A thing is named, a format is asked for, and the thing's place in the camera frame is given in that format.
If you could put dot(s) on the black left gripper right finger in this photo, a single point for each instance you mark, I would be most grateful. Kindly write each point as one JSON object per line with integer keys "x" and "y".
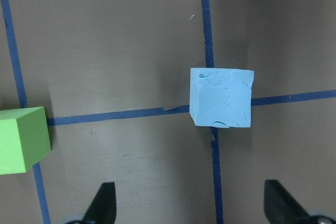
{"x": 281, "y": 207}

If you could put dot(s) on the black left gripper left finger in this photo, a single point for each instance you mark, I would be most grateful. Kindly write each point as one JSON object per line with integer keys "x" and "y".
{"x": 103, "y": 207}

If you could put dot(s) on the light blue block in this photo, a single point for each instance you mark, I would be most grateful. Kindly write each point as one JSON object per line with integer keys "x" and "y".
{"x": 221, "y": 97}

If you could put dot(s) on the green block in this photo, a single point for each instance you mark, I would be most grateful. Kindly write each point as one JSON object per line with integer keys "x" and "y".
{"x": 24, "y": 139}

